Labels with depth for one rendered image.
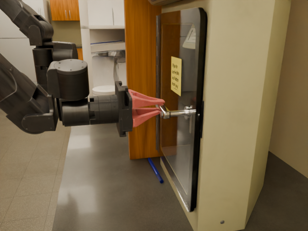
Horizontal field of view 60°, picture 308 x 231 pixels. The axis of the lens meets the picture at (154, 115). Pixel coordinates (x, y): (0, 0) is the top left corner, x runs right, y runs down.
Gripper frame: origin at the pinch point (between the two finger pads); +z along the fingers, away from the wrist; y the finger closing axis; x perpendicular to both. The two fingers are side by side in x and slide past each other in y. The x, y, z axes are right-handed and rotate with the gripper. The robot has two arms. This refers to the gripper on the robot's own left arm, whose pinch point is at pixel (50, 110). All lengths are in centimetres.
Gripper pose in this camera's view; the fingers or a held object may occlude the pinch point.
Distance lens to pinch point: 92.7
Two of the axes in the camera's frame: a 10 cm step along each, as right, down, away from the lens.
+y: 9.8, -0.7, 2.1
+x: -2.2, -3.1, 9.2
